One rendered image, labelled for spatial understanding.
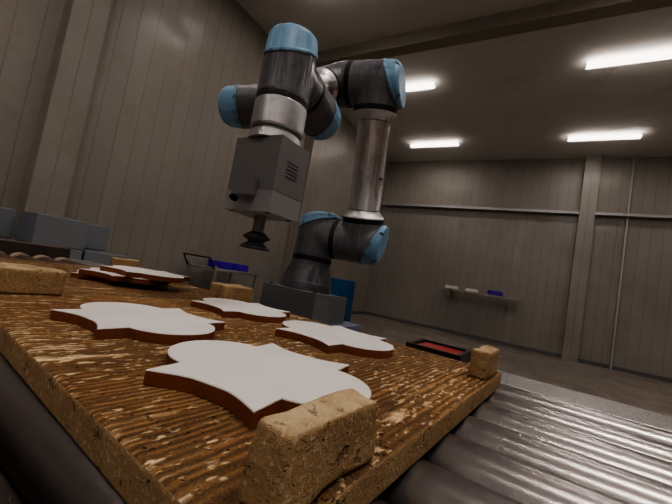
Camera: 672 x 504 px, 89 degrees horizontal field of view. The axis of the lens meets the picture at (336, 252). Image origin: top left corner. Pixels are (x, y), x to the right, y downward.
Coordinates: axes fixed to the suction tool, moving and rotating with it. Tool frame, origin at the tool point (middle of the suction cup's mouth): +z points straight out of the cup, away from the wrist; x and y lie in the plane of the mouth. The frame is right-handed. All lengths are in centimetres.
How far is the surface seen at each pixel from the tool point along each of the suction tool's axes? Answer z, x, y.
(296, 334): 8.4, -6.3, 13.9
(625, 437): 10.8, 2.2, 41.8
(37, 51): -159, 75, -391
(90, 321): 8.4, -21.6, 5.6
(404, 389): 9.0, -10.5, 27.0
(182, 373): 8.2, -23.1, 18.9
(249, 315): 8.4, -3.6, 4.7
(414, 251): -106, 928, -274
